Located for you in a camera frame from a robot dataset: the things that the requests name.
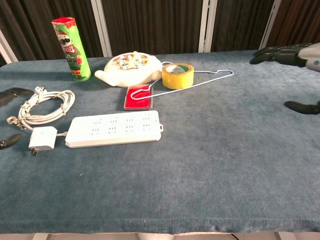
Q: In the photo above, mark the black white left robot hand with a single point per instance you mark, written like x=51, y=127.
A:
x=12, y=93

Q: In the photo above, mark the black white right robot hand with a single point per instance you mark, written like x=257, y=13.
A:
x=280, y=53

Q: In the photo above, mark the white power adapter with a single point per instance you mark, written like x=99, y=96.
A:
x=42, y=138

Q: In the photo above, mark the white power strip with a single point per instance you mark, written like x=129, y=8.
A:
x=115, y=133

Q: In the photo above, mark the dark slatted partition panel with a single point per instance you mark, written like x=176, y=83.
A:
x=300, y=20
x=155, y=25
x=30, y=25
x=240, y=25

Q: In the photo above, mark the green red chips can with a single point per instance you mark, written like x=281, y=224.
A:
x=72, y=50

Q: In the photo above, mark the yellow tape roll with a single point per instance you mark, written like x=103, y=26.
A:
x=177, y=80

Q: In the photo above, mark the cream fishing game toy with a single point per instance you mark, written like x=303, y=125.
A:
x=125, y=75

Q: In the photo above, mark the red ink pad box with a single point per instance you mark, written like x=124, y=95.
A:
x=138, y=102

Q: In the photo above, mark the blue felt table cloth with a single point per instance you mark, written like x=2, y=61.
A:
x=200, y=162

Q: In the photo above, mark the white partition frame post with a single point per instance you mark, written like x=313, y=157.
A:
x=207, y=25
x=7, y=50
x=101, y=27
x=271, y=22

